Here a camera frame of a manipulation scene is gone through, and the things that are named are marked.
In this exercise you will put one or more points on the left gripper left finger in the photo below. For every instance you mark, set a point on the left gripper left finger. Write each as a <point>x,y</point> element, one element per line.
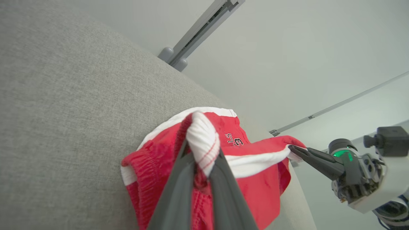
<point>174,204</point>

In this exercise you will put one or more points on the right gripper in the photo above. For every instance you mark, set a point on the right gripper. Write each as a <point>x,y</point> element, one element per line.
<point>354,172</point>

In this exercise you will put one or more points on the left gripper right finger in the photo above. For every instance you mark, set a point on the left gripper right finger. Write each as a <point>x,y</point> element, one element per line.
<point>228,207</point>

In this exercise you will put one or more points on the red shorts with white stripe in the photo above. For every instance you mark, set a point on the red shorts with white stripe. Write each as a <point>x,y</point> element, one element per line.
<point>255,191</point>

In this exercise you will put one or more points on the grey fabric sofa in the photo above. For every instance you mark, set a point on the grey fabric sofa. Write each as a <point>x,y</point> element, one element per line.
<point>64,111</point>

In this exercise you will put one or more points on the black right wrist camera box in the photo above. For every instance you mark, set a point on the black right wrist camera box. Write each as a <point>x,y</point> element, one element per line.
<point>393,140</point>

